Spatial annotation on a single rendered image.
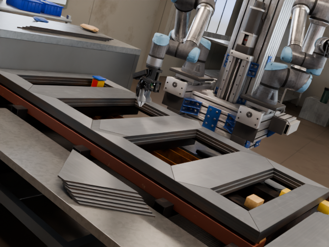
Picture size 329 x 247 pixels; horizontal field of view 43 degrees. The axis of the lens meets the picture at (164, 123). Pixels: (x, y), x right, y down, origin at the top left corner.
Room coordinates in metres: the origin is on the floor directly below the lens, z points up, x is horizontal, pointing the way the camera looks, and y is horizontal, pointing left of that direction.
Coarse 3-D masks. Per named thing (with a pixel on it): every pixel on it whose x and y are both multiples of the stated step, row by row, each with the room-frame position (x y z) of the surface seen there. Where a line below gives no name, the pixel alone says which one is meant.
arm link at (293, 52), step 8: (296, 0) 2.42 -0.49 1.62; (304, 0) 2.40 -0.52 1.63; (312, 0) 2.41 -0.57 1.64; (296, 8) 2.39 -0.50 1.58; (304, 8) 2.38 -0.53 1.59; (296, 16) 2.34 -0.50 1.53; (304, 16) 2.35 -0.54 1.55; (296, 24) 2.30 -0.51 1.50; (304, 24) 2.32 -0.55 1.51; (296, 32) 2.26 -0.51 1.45; (304, 32) 2.30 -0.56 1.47; (288, 40) 2.26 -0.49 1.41; (296, 40) 2.23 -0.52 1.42; (288, 48) 2.18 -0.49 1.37; (296, 48) 2.19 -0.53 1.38; (288, 56) 2.17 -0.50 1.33; (296, 56) 2.17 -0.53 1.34; (304, 56) 2.17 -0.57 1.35; (296, 64) 2.18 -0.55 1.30
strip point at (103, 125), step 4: (100, 120) 1.73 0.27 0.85; (100, 124) 1.68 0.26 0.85; (104, 124) 1.69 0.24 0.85; (108, 124) 1.71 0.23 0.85; (100, 128) 1.63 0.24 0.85; (104, 128) 1.64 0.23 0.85; (108, 128) 1.66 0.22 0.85; (112, 128) 1.67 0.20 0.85; (116, 128) 1.69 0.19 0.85; (116, 132) 1.64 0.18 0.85; (120, 132) 1.66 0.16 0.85
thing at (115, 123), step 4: (104, 120) 1.75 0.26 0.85; (108, 120) 1.77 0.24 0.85; (112, 120) 1.79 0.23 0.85; (116, 120) 1.80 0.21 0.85; (112, 124) 1.72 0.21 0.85; (116, 124) 1.74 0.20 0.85; (120, 124) 1.76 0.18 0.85; (120, 128) 1.71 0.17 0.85; (124, 128) 1.72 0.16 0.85; (128, 128) 1.74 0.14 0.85; (124, 132) 1.67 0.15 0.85; (128, 132) 1.69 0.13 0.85; (132, 132) 1.70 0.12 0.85; (136, 132) 1.72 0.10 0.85
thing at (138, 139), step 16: (0, 80) 1.97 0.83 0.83; (32, 80) 2.13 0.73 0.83; (48, 80) 2.21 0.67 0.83; (64, 80) 2.30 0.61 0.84; (80, 80) 2.40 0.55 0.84; (32, 96) 1.81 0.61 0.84; (48, 112) 1.74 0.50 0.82; (160, 112) 2.21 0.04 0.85; (80, 128) 1.62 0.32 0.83; (96, 128) 1.62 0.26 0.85; (112, 144) 1.51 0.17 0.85; (224, 144) 1.97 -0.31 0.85; (128, 160) 1.46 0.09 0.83; (160, 176) 1.37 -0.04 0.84; (256, 176) 1.67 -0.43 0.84; (272, 176) 1.80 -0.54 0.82; (288, 176) 1.78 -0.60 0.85; (176, 192) 1.32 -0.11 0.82; (192, 192) 1.29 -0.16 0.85; (224, 192) 1.43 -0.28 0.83; (208, 208) 1.25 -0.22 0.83; (304, 208) 1.48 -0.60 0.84; (240, 224) 1.18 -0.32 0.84; (256, 240) 1.15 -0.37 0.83
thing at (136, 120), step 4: (132, 120) 1.88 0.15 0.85; (136, 120) 1.90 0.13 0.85; (140, 120) 1.92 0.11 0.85; (140, 124) 1.85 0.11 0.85; (144, 124) 1.87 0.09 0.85; (148, 124) 1.89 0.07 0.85; (148, 128) 1.83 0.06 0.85; (152, 128) 1.85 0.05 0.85; (156, 128) 1.86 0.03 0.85; (152, 132) 1.79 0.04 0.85; (156, 132) 1.80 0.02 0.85; (160, 132) 1.82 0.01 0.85
